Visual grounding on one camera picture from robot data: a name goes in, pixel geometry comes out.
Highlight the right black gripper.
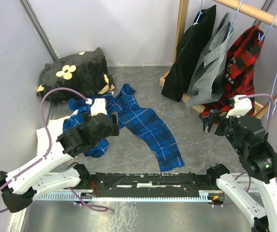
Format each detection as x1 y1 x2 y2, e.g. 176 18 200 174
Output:
201 108 246 154

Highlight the red black plaid shirt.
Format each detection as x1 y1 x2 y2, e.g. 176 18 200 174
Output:
199 25 264 118

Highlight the light blue wire hanger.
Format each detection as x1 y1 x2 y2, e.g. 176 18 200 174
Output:
256 14 277 43

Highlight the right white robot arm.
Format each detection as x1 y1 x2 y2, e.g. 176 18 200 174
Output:
202 110 277 232

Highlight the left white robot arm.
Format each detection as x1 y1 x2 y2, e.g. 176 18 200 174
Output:
0 112 119 213

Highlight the blue plaid shirt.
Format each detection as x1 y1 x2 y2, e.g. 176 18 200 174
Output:
63 84 185 172

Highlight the grey hanging shirt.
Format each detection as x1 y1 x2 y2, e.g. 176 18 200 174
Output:
186 13 234 107

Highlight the blue hanger under grey shirt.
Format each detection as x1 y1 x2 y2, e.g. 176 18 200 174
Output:
226 0 242 39

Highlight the blue hanger under black garment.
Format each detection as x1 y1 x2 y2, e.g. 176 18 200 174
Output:
193 0 204 25

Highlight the black flower-print garment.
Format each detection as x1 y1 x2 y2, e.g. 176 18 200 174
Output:
37 47 116 98

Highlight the white folded cloth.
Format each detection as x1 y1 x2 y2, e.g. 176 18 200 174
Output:
36 116 70 156

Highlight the black hanging garment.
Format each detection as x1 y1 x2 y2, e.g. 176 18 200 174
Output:
161 5 217 102

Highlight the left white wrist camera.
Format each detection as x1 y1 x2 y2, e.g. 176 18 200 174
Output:
85 98 107 116

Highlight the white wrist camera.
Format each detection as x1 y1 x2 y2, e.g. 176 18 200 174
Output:
85 98 107 116
226 95 252 118

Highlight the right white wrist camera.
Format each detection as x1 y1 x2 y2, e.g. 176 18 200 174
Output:
226 95 252 118

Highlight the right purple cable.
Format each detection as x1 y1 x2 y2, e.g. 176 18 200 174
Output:
241 93 275 133

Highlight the purple cable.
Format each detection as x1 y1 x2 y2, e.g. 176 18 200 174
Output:
241 93 275 133
0 87 109 215

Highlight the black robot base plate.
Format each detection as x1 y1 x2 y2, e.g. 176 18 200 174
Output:
75 173 219 198

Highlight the light blue cable duct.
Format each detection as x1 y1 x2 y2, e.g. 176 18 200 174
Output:
36 191 212 203

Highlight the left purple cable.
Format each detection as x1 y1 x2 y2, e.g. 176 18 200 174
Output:
0 87 109 215

